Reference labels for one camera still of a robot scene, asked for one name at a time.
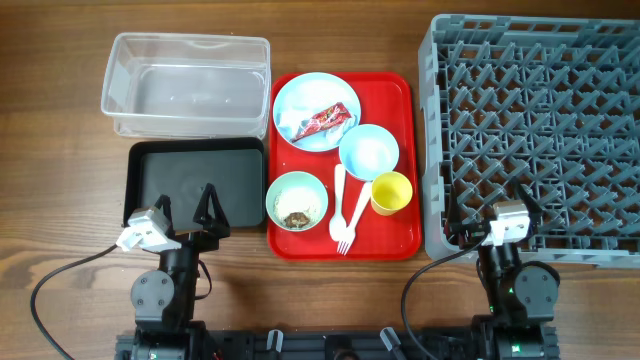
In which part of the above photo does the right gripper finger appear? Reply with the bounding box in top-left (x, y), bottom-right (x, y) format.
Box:
top-left (509, 178), bottom-right (543, 225)
top-left (446, 185), bottom-right (463, 231)

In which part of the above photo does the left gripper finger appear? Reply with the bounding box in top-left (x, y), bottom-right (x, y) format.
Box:
top-left (193, 183), bottom-right (231, 238)
top-left (154, 194), bottom-right (174, 235)

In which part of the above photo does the yellow plastic cup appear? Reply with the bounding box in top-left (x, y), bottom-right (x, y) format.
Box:
top-left (371, 171), bottom-right (413, 216)

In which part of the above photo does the brown food chunk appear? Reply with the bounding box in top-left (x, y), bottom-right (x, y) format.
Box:
top-left (284, 212), bottom-right (311, 229)

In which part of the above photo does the green bowl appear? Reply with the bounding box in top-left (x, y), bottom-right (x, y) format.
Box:
top-left (265, 171), bottom-right (328, 232)

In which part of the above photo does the white rice pile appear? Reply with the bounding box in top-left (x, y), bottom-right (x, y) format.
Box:
top-left (274, 187), bottom-right (322, 230)

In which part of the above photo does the light blue bowl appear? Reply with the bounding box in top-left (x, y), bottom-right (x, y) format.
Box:
top-left (338, 124), bottom-right (399, 182)

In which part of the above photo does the white tissue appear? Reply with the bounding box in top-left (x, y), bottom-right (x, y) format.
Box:
top-left (280, 114), bottom-right (356, 142)

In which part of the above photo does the red snack wrapper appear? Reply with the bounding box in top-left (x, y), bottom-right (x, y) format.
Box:
top-left (291, 102), bottom-right (352, 143)

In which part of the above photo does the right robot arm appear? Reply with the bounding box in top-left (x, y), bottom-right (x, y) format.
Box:
top-left (446, 180), bottom-right (560, 360)

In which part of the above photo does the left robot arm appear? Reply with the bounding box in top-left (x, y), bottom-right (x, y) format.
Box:
top-left (115, 183), bottom-right (231, 360)

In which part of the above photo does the grey dishwasher rack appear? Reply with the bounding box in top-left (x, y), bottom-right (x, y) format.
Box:
top-left (418, 14), bottom-right (639, 268)

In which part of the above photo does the black plastic tray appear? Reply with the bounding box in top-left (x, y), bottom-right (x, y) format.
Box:
top-left (123, 137), bottom-right (266, 232)

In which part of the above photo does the white plastic fork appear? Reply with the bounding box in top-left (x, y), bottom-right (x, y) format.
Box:
top-left (337, 182), bottom-right (372, 255)

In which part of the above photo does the red serving tray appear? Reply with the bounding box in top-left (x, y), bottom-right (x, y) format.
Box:
top-left (267, 72), bottom-right (423, 261)

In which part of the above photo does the clear plastic bin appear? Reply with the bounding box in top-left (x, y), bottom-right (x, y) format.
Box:
top-left (100, 32), bottom-right (272, 139)

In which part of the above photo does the white plastic spoon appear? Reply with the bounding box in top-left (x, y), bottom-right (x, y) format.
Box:
top-left (329, 163), bottom-right (347, 242)

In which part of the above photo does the light blue plate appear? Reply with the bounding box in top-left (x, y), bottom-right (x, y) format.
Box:
top-left (273, 72), bottom-right (361, 152)

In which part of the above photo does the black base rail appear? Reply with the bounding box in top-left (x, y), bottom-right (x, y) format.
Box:
top-left (114, 327), bottom-right (559, 360)

